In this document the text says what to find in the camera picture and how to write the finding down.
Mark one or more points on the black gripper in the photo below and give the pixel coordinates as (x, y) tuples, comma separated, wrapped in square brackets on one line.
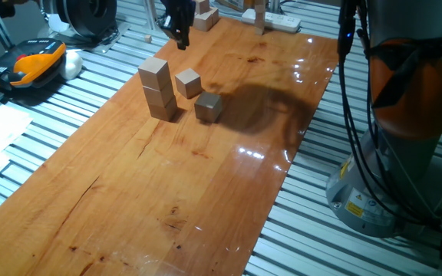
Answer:
[(180, 9)]

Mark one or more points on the light wooden cube block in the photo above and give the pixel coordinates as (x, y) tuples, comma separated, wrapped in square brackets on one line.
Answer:
[(208, 107), (154, 74), (164, 112), (188, 82), (159, 96)]

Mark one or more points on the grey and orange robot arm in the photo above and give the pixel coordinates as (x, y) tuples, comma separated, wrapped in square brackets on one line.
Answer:
[(409, 38)]

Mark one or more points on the tiny wooden cube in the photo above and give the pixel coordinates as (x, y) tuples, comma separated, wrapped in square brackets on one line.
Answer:
[(148, 38)]

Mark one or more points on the wide wooden block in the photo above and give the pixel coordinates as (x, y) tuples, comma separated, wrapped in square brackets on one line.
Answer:
[(205, 21)]

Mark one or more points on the small wooden block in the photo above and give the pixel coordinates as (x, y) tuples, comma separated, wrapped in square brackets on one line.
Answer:
[(202, 5)]

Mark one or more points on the cardboard box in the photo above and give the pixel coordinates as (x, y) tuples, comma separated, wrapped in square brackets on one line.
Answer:
[(236, 4)]

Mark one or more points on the black round device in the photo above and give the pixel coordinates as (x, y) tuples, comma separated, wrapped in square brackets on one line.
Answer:
[(86, 17)]

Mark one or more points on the white power strip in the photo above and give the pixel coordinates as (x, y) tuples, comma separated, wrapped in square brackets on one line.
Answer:
[(271, 21)]

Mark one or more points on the white rounded object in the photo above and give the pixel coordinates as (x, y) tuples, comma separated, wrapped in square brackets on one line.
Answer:
[(71, 65)]

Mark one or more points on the orange and black teach pendant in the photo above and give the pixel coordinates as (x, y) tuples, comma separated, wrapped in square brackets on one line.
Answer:
[(29, 61)]

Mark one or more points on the varnished wooden board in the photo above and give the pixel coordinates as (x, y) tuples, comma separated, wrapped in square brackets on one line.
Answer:
[(129, 211)]

